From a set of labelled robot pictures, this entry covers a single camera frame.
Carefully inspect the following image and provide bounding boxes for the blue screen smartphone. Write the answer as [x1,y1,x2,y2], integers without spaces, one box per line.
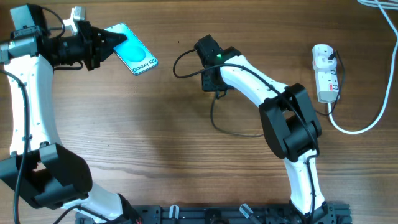
[105,23,159,76]

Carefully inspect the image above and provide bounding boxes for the black charger cable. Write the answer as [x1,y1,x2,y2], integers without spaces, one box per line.
[210,49,346,138]

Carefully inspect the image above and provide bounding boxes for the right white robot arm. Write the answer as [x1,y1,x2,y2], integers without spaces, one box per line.
[193,35,326,223]

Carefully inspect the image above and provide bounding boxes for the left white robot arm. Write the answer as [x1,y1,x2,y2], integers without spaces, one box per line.
[1,4,143,223]

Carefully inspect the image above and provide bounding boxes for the white charger plug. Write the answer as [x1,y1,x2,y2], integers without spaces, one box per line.
[313,55,337,72]

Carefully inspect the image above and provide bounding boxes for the white power strip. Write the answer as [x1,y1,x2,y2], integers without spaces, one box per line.
[312,44,340,103]

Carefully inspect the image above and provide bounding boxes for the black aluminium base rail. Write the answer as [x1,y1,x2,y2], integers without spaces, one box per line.
[74,203,352,224]

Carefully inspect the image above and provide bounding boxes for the white power strip cable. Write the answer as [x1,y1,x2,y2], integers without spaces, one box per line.
[328,0,398,135]

